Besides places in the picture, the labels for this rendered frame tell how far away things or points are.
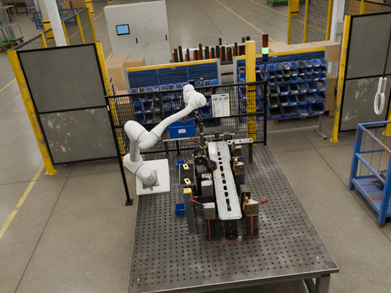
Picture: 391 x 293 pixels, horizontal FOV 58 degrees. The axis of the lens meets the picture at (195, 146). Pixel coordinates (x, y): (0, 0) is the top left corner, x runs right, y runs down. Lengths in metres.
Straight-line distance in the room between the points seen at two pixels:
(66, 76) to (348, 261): 4.30
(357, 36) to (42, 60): 4.51
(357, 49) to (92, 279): 4.72
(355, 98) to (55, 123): 4.69
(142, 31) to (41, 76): 4.94
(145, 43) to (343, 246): 7.58
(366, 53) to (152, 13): 5.84
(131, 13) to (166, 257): 7.80
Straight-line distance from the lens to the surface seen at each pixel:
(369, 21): 5.86
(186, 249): 3.11
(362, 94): 6.18
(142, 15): 9.96
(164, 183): 3.80
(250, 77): 4.22
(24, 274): 4.48
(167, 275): 2.93
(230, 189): 3.21
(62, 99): 5.59
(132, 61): 7.99
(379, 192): 4.87
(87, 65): 5.34
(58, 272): 4.32
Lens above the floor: 2.84
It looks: 28 degrees down
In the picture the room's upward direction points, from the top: 6 degrees counter-clockwise
